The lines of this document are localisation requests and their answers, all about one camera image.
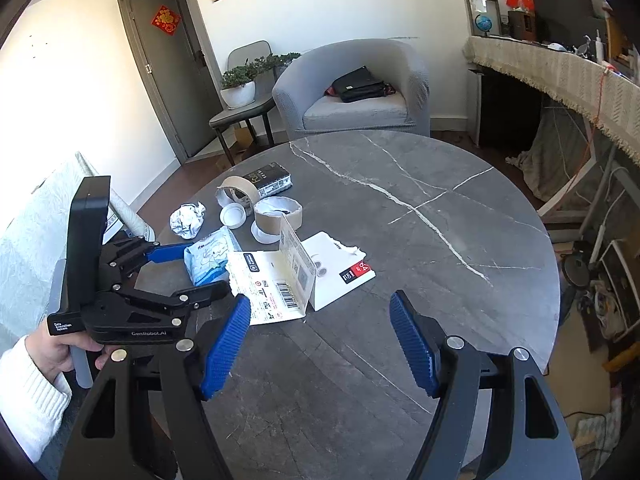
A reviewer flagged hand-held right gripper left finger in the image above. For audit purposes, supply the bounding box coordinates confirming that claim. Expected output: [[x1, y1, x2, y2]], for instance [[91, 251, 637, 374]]
[[59, 294, 252, 480]]

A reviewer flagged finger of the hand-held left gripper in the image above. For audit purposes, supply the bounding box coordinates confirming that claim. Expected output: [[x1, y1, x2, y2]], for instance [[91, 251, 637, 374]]
[[101, 237, 194, 286], [87, 280, 232, 329]]

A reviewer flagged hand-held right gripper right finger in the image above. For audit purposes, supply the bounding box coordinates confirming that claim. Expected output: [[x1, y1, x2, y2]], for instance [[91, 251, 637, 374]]
[[389, 290, 583, 480]]

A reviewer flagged blue white tissue packet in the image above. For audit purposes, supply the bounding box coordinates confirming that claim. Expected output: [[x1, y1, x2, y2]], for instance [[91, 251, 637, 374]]
[[183, 226, 242, 287]]

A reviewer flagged white paper ball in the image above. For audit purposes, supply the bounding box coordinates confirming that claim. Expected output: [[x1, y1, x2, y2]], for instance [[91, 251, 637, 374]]
[[169, 201, 207, 240]]

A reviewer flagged white barcode packaging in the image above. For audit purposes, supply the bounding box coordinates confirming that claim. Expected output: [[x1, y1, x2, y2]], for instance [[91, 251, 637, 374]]
[[226, 250, 307, 327]]

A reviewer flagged white plastic lid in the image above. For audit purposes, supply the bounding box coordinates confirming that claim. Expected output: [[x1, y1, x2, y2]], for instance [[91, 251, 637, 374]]
[[220, 203, 248, 229], [250, 223, 284, 244]]

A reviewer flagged cardboard tape roll torn edge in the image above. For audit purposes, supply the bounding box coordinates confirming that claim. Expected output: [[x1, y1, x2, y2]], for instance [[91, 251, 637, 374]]
[[216, 176, 261, 209]]

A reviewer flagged cardboard tape roll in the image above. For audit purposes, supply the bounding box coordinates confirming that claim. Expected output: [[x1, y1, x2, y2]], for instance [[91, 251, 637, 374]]
[[252, 197, 304, 234]]

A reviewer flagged black and white box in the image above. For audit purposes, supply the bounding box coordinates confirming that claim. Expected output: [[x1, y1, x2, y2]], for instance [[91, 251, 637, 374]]
[[239, 161, 293, 197]]

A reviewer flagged person's left forearm white sleeve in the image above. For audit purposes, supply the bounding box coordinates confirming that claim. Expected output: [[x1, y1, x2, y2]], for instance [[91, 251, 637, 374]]
[[0, 335, 74, 463]]

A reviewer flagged person's left hand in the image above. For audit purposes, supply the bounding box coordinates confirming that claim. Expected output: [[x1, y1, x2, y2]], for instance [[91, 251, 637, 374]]
[[24, 332, 114, 377]]

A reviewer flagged white carton red label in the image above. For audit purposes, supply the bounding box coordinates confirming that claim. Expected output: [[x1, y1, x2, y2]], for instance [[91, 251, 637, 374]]
[[302, 231, 376, 313]]

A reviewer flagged grey dining chair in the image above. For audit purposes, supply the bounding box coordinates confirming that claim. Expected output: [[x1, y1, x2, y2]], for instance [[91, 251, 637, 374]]
[[208, 40, 276, 166]]

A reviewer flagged grey door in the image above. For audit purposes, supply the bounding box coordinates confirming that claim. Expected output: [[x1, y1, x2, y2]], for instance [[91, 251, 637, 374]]
[[118, 0, 221, 162]]

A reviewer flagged potted green plant white pot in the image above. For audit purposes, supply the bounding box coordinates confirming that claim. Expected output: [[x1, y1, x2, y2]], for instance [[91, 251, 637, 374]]
[[220, 51, 303, 110]]

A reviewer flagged grey cloth under desk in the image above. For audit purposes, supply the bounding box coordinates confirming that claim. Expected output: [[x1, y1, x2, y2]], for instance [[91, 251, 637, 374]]
[[505, 105, 594, 202]]

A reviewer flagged red door decoration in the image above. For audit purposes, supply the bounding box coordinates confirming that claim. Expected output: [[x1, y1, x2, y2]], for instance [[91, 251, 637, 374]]
[[151, 5, 181, 37]]

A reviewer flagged grey armchair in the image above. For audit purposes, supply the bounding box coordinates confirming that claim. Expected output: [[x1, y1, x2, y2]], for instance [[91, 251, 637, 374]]
[[271, 38, 431, 137]]

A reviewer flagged dark desk cabinet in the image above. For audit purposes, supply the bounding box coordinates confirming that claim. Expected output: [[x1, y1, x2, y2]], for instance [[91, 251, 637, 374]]
[[467, 67, 544, 150]]

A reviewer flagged black bag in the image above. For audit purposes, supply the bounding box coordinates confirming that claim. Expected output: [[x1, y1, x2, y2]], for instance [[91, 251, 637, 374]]
[[331, 66, 396, 104]]

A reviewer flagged beige fringed tablecloth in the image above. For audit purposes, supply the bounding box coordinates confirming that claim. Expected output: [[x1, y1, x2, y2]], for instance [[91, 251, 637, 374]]
[[461, 35, 640, 173]]

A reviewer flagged brown wooden box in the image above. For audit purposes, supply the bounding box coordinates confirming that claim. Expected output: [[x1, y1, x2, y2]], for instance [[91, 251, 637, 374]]
[[507, 9, 537, 41]]

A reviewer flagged black monitor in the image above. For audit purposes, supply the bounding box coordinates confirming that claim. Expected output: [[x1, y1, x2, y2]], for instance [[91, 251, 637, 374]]
[[531, 0, 607, 47]]

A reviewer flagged wooden bookshelf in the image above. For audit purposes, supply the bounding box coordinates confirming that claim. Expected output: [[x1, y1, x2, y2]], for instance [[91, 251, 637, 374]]
[[602, 7, 640, 84]]

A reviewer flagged wooden picture frame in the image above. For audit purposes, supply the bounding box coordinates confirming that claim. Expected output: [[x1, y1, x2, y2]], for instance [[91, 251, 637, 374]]
[[464, 0, 501, 39]]

